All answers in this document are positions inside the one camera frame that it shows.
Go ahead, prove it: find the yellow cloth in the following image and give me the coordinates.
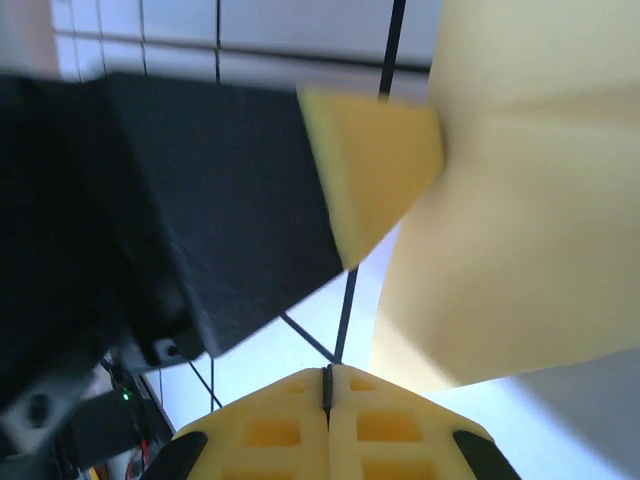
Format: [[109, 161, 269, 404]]
[[369, 0, 640, 392]]

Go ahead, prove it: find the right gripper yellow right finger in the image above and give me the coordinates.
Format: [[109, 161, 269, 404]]
[[324, 364, 521, 480]]

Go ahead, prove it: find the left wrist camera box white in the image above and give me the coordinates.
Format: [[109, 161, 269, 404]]
[[0, 372, 99, 454]]

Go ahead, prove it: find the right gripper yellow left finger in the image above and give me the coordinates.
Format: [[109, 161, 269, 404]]
[[139, 367, 331, 480]]

